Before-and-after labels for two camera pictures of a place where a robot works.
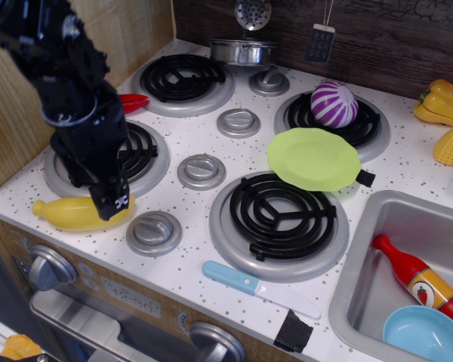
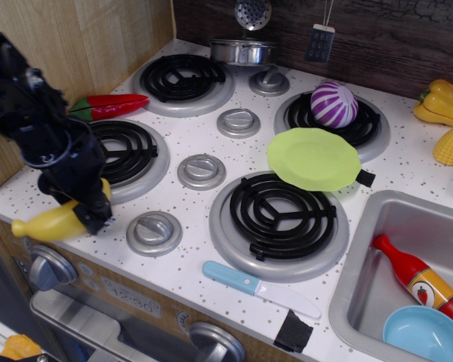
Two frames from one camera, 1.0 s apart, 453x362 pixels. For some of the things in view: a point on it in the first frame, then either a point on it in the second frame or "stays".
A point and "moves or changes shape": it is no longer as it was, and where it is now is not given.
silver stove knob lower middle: [201, 172] stays
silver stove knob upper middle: [238, 124] stays
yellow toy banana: [77, 213] moves or changes shape
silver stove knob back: [269, 83] stays
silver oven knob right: [214, 344] stays
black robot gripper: [92, 151] -> [73, 162]
